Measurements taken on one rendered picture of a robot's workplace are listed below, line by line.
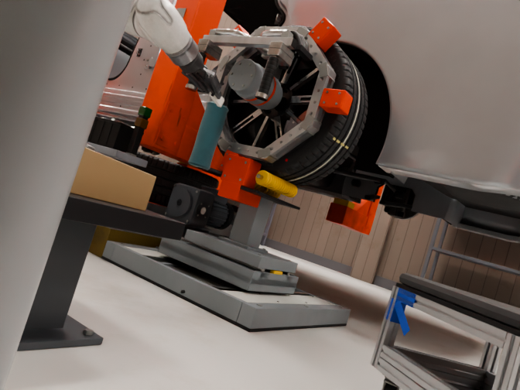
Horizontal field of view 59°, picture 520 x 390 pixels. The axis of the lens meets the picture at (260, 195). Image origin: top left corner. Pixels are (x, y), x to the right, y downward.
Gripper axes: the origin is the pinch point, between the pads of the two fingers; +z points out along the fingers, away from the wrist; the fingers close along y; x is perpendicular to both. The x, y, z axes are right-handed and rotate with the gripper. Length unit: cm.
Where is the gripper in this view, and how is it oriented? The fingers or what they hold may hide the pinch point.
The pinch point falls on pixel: (217, 97)
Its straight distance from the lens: 157.7
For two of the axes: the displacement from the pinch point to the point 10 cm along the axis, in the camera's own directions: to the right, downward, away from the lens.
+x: -4.1, 8.7, -2.8
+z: 3.7, 4.3, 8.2
